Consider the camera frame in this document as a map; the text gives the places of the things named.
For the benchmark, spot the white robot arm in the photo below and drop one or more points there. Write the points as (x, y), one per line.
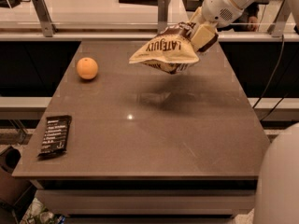
(277, 194)

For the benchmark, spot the person in dark clothes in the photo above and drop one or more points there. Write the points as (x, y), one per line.
(247, 22)

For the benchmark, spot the black rxbar chocolate bar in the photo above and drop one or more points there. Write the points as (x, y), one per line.
(55, 136)

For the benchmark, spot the brown and cream chip bag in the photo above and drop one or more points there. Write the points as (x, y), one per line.
(170, 51)

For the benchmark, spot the black device on counter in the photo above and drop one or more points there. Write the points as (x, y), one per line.
(12, 3)

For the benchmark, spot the middle metal glass bracket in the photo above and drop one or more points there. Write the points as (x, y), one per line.
(162, 14)

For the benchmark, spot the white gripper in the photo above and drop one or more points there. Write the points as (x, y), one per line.
(219, 8)

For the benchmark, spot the green white snack package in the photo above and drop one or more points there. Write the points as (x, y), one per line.
(38, 213)

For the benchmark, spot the right metal glass bracket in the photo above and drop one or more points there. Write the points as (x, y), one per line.
(276, 29)

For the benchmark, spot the glass barrier panel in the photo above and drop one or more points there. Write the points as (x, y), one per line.
(83, 12)

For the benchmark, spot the left metal glass bracket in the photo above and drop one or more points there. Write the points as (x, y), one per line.
(47, 26)

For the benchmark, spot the metal glass bracket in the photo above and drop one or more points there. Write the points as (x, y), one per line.
(47, 26)
(162, 14)
(276, 29)

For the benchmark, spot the orange fruit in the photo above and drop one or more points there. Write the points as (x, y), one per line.
(87, 68)

